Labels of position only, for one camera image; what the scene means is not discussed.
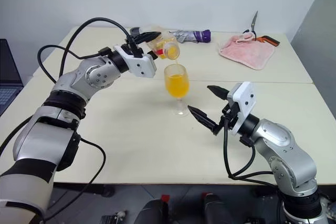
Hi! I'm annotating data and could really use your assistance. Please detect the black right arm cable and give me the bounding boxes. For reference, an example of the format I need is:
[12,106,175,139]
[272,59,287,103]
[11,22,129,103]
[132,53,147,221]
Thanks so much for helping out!
[223,115,281,188]

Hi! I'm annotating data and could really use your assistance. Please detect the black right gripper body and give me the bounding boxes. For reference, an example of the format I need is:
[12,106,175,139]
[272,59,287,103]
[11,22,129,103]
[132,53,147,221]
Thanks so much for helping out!
[212,100,241,136]

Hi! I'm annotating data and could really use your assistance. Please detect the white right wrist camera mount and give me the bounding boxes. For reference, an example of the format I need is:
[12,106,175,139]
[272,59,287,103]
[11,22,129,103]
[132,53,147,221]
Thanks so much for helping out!
[227,81,257,137]

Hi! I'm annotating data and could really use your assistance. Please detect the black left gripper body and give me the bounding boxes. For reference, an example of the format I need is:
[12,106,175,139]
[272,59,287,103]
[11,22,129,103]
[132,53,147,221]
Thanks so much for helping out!
[122,37,148,57]

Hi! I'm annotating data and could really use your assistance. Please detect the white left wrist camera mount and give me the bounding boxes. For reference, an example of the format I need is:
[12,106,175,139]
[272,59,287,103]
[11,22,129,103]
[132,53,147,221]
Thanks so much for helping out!
[113,45,158,79]

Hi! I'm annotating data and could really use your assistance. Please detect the clear wine glass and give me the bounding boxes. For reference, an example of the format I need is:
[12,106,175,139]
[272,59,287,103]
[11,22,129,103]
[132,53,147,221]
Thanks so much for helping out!
[163,63,190,116]

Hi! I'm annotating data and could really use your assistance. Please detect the dark rounded shape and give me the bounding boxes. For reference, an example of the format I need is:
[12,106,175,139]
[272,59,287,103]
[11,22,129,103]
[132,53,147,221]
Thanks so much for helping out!
[133,199,171,224]
[203,194,237,224]

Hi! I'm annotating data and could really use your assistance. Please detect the clear orange drink bottle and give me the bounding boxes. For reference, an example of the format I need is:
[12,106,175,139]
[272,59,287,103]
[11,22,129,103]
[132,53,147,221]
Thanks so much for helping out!
[145,26,182,61]

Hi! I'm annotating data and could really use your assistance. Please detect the dark laptop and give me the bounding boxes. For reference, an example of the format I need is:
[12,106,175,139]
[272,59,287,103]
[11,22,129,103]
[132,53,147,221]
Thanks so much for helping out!
[0,38,24,117]

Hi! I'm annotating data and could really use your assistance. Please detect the silver scissors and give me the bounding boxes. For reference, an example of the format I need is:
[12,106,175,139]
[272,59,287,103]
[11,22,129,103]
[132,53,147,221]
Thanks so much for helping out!
[243,10,259,40]

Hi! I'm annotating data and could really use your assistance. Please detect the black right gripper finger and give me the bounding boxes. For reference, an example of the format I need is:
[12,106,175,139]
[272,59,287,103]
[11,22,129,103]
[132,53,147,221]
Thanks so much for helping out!
[187,105,220,132]
[206,86,228,101]

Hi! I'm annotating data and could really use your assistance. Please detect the folded silver purple umbrella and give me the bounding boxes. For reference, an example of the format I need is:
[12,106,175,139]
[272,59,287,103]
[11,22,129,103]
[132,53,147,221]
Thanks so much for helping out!
[170,28,212,44]

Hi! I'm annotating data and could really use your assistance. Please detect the pink towel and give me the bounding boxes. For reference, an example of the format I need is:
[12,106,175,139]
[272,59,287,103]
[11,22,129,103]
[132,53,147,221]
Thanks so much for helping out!
[217,31,276,71]

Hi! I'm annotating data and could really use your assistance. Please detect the orange black hand tool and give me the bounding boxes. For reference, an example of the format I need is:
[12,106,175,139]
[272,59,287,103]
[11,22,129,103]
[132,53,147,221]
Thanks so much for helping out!
[254,35,281,46]

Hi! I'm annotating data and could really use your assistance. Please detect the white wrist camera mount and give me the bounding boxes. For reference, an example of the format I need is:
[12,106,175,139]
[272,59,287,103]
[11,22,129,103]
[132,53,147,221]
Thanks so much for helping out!
[113,45,158,79]
[227,81,257,137]

